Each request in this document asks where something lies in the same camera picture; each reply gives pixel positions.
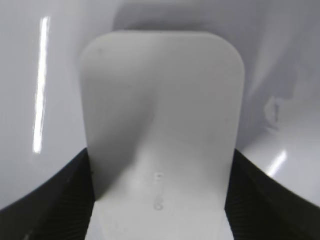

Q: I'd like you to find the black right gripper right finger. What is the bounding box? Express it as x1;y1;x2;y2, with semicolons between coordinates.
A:
224;150;320;240

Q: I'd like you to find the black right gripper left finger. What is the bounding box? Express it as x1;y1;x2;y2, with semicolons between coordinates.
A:
0;148;95;240

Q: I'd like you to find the white rectangular eraser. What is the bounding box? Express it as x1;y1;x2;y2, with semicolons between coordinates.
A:
79;30;245;240

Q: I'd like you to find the grey framed whiteboard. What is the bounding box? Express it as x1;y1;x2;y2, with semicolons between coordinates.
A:
0;0;320;208

